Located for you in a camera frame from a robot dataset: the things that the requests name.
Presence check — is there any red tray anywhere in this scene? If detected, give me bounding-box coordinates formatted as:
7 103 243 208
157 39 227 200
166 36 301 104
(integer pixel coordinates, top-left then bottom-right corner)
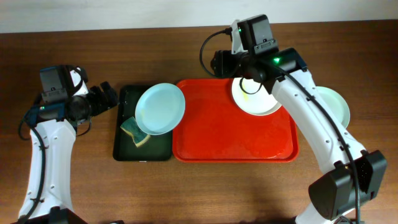
172 79 299 163

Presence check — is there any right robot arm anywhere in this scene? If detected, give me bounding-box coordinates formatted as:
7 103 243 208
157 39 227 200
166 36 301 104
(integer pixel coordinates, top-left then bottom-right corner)
210 48 387 223

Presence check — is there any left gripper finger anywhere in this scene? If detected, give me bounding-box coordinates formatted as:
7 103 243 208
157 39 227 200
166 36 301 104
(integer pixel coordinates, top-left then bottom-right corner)
100 82 118 109
90 86 108 115

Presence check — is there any light green plate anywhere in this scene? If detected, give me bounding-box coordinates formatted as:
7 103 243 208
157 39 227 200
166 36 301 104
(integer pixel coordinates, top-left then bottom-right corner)
317 86 351 128

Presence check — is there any white plate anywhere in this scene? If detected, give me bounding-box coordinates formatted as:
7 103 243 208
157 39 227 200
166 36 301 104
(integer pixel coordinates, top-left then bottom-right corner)
231 78 282 116

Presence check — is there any light blue plate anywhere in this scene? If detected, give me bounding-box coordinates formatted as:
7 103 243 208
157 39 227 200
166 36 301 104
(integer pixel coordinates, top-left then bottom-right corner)
135 83 186 136

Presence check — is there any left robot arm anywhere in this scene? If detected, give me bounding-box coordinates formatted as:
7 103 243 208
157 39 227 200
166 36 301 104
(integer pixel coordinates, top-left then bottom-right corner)
17 82 119 223

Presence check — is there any dark green tray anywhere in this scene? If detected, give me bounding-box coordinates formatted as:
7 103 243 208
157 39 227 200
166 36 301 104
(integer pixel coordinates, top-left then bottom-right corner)
113 85 172 161

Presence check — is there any green yellow sponge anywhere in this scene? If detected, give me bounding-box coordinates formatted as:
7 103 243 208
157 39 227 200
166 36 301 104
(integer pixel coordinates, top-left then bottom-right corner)
120 117 150 147

